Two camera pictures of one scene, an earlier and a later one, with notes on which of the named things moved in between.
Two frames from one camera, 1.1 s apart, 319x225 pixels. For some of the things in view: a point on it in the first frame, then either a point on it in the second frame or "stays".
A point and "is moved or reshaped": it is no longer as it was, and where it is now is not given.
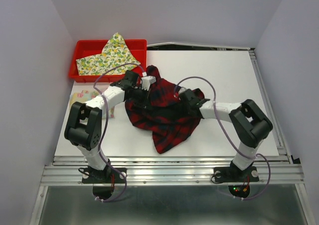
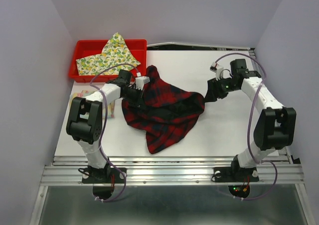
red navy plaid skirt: [167, 121] is moved or reshaped
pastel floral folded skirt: [83, 96] stays
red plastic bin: [82, 49] stays
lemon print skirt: [115, 53] stays
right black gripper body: [188, 111] → [225, 86]
